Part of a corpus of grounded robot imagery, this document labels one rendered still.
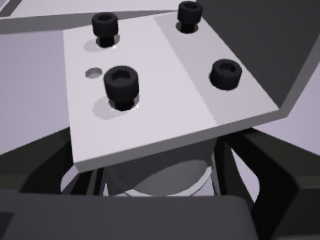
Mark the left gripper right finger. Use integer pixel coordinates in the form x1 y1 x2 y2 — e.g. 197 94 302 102
214 128 320 240

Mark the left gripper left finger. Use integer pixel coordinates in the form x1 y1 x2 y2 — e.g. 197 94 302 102
0 127 104 195

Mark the dark grey cylinder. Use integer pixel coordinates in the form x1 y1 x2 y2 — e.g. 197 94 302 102
106 137 218 196

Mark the black socket head screw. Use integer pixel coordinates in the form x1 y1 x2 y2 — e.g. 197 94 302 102
103 65 139 112
177 1 203 34
92 12 119 48
210 59 242 91

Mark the light grey metal bracket plate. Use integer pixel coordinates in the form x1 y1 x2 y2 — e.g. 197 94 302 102
63 0 320 173

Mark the white shallow rectangular tray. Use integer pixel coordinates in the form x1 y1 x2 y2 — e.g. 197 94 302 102
0 0 196 34

